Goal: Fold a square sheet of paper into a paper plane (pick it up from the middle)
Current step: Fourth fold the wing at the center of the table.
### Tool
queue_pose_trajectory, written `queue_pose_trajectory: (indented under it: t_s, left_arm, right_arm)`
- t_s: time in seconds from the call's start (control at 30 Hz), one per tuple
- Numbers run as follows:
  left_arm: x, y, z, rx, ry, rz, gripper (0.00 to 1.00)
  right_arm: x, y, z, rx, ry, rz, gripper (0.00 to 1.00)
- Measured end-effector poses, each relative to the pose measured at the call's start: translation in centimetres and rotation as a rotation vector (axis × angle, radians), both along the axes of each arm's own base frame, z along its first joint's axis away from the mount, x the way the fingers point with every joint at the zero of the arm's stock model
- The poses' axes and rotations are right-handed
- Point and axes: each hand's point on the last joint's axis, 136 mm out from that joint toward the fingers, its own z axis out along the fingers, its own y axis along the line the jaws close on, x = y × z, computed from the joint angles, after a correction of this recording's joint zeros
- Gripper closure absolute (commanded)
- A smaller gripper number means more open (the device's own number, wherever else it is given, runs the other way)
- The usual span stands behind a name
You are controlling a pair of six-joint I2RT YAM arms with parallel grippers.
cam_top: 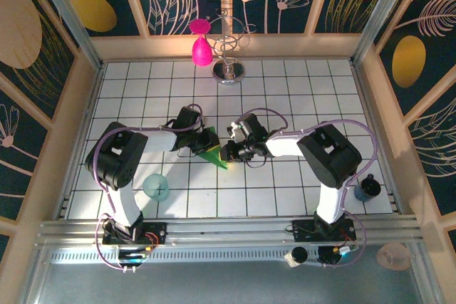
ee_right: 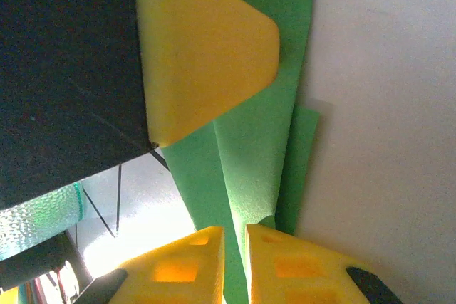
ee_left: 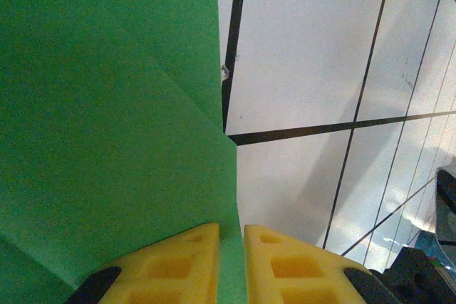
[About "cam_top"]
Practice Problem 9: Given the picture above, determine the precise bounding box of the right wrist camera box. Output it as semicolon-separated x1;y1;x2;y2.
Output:
227;121;244;140

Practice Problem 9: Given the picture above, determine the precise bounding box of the dark blue mug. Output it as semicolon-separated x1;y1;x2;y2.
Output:
353;174;382;204

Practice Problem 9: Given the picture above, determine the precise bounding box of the perforated metal cable duct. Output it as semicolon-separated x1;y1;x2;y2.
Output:
49;248;321;264

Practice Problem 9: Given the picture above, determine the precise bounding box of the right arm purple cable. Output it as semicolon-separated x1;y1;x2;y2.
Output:
233;106;379;269

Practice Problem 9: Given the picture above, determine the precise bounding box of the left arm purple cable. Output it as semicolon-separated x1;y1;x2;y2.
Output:
92;103;209;271

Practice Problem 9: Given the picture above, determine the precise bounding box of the aluminium mounting rail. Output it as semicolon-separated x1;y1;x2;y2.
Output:
35;214;427;248

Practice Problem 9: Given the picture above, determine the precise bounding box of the green paper sheet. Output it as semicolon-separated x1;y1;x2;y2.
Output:
197;126;229;169

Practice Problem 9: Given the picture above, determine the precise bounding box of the black controller board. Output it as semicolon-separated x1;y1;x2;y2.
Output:
117;246;150;266
318;245;360;266

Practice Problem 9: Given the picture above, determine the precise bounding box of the chrome wire glass rack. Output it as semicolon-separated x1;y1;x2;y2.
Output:
206;8;257;86

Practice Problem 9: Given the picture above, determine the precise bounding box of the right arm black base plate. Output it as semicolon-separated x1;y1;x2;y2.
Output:
286;218;357;244

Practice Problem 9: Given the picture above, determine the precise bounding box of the pale pink translucent glass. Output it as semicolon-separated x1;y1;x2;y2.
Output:
376;241;413;271

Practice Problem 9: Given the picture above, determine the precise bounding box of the teal translucent cup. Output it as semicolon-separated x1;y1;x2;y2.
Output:
142;172;171;202

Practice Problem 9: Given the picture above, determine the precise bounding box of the aluminium frame post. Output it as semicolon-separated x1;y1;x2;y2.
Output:
28;0;105;70
351;0;420;66

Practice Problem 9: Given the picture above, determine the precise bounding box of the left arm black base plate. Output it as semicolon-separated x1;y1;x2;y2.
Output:
102;221;168;246

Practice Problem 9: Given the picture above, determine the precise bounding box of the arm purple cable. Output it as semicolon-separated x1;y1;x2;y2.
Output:
92;103;209;271
233;106;379;269

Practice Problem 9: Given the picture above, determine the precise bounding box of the black white cylinder device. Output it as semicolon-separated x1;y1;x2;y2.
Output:
284;246;309;268

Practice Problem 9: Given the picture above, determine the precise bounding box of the pink wine glass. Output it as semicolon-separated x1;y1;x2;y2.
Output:
188;17;214;68

